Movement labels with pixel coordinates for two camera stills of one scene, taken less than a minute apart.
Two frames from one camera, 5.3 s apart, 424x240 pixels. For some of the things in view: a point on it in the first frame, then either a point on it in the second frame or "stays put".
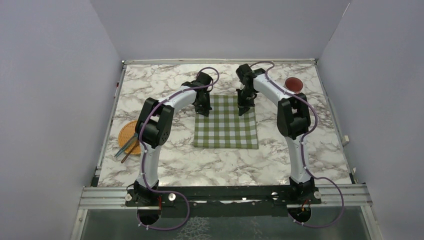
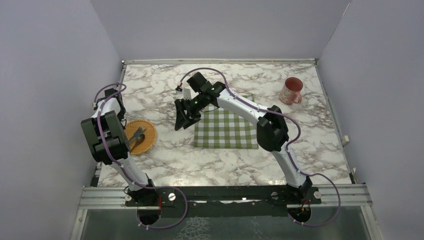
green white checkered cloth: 224,127 stays put
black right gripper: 243,106 to 180,118
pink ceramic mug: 294,84 stays put
